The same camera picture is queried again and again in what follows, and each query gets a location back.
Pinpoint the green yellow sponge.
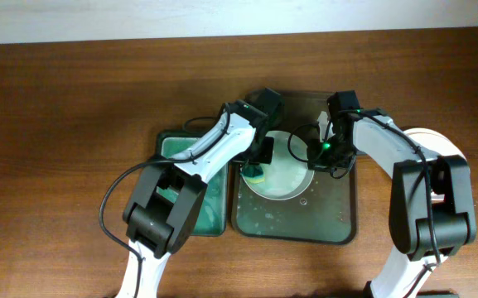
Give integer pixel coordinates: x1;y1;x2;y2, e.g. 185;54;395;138
240;164;265;185

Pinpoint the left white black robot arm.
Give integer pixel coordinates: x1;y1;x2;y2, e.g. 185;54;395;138
114;89;284;297

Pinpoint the small green water tray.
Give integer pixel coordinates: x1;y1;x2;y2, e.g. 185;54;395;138
156;130;229;237

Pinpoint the large dark serving tray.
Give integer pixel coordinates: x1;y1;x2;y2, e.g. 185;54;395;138
231;90;357;245

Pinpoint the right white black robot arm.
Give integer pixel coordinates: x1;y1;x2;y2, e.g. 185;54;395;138
307;91;477;297

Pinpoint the white plate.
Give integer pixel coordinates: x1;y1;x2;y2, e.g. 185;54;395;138
241;131;314;200
403;127;467;204

